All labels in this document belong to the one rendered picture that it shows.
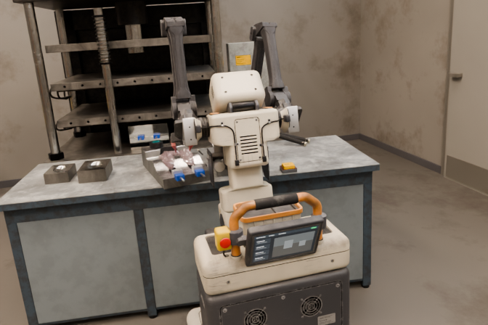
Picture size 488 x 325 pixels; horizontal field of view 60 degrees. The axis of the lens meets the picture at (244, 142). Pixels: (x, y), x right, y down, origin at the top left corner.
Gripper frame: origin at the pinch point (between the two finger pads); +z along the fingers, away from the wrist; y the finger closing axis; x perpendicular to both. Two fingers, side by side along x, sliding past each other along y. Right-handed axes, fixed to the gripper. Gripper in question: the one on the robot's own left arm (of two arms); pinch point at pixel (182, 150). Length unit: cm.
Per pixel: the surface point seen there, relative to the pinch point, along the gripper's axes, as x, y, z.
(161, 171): -5.5, 10.8, 17.7
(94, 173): -20, 46, 26
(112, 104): -88, 34, 28
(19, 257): 4, 87, 55
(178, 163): -10.8, 1.2, 18.4
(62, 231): 2, 64, 44
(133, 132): -81, 22, 48
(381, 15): -260, -278, 53
